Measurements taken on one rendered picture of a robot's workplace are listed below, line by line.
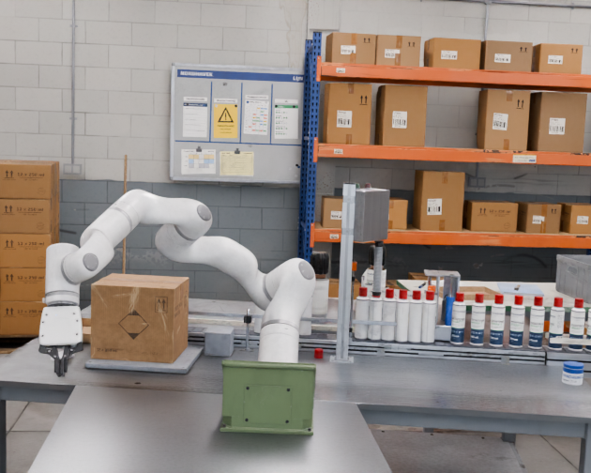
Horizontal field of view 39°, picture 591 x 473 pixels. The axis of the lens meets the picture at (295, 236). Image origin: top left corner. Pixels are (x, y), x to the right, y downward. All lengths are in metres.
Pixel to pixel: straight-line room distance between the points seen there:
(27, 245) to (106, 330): 3.31
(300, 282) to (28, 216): 3.92
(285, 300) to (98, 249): 0.67
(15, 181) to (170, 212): 3.90
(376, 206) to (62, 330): 1.40
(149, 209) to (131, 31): 5.29
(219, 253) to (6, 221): 3.90
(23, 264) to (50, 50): 2.22
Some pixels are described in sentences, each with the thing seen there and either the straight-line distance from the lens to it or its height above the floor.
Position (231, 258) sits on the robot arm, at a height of 1.29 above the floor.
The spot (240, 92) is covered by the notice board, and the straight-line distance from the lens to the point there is 7.43.
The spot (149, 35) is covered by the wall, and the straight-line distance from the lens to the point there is 7.61.
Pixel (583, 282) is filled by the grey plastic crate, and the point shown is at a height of 0.91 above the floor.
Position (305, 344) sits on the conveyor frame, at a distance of 3.25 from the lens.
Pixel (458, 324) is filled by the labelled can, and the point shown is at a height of 0.96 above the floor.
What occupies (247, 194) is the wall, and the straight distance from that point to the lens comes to 7.56.
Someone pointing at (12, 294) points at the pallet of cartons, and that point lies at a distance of 6.35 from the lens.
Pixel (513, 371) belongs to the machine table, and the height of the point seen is 0.83.
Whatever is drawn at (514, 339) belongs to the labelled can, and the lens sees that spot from 3.31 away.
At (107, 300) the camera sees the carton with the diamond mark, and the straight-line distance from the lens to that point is 2.99.
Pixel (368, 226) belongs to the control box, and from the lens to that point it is 3.06.
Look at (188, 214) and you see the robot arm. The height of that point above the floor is 1.43.
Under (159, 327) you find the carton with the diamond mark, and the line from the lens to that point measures 2.95.
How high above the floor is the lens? 1.66
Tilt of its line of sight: 7 degrees down
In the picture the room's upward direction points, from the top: 2 degrees clockwise
